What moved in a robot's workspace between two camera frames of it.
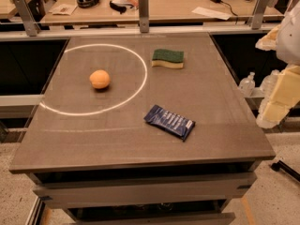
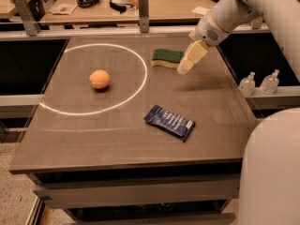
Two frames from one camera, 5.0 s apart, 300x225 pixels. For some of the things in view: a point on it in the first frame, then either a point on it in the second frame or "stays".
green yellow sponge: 168,58 stays
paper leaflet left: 63,9 stays
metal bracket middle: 143,12 stays
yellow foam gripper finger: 285,96 → 206,31
